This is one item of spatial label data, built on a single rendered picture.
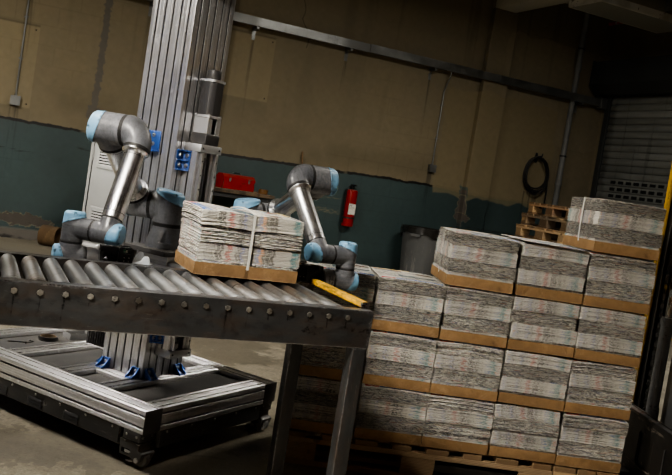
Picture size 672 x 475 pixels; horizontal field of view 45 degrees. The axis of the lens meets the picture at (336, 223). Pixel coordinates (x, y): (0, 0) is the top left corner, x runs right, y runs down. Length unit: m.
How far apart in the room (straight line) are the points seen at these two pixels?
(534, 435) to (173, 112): 2.04
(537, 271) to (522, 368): 0.41
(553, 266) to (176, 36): 1.85
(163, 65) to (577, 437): 2.36
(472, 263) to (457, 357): 0.40
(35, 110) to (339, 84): 3.68
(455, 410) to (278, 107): 7.13
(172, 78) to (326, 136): 7.00
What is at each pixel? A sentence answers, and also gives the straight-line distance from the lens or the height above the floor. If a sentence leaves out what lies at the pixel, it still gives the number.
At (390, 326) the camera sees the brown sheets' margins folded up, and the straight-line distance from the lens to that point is 3.40.
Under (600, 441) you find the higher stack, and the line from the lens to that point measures 3.75.
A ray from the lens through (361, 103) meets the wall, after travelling 10.64.
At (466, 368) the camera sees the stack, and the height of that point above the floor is 0.50.
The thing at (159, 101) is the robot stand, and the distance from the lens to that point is 3.58.
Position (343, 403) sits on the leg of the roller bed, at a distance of 2.63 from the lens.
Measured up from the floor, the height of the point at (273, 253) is 0.90.
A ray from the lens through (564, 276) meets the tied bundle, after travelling 3.54.
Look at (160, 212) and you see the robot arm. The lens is 3.26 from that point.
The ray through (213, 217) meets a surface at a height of 1.00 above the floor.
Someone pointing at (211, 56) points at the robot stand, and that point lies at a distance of 3.61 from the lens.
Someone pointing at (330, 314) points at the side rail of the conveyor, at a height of 0.78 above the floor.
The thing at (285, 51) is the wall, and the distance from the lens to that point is 10.27.
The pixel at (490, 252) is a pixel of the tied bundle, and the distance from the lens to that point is 3.44.
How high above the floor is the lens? 1.19
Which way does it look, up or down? 3 degrees down
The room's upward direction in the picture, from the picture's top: 9 degrees clockwise
